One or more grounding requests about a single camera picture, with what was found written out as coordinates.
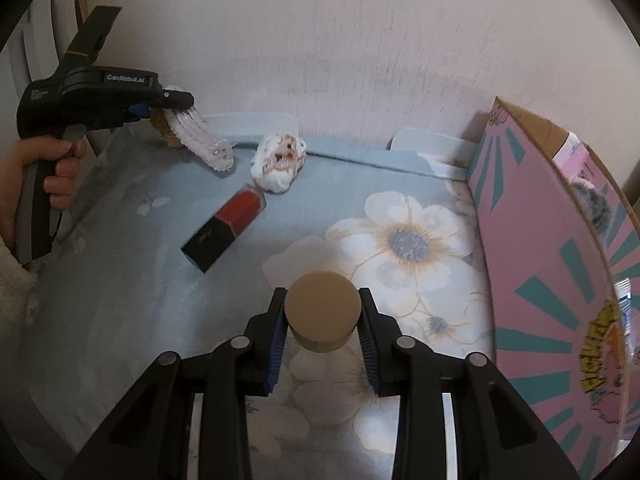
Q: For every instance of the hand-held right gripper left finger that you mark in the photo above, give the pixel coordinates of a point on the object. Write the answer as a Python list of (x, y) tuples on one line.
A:
[(277, 340)]

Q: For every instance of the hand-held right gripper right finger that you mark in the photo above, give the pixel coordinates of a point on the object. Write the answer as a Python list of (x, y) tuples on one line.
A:
[(367, 340)]

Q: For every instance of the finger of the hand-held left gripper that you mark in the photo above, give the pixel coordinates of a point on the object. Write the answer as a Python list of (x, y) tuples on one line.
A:
[(177, 98), (139, 111)]

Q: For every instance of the beige round jar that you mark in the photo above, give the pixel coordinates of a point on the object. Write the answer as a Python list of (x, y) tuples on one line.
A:
[(322, 310)]

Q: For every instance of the white brown plush toy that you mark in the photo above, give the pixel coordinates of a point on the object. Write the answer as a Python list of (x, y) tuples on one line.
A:
[(280, 160)]

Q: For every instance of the red black lipstick box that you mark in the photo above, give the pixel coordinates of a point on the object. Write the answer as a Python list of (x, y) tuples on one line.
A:
[(225, 225)]

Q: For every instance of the pink printed cardboard box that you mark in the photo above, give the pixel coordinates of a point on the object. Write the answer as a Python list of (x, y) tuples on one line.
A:
[(540, 270)]

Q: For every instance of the grey fluffy item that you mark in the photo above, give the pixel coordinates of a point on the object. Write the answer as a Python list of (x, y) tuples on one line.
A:
[(592, 205)]

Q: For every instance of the person's left hand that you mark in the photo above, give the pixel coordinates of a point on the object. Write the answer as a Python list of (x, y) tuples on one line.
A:
[(30, 175)]

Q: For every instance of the light blue floral bed sheet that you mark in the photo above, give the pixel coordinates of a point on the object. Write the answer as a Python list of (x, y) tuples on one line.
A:
[(150, 320)]

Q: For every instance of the pink mailer bag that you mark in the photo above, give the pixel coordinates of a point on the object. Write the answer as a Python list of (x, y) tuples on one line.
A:
[(575, 157)]

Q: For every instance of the white slatted frame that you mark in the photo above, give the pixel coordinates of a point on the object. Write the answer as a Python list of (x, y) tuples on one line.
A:
[(40, 30)]

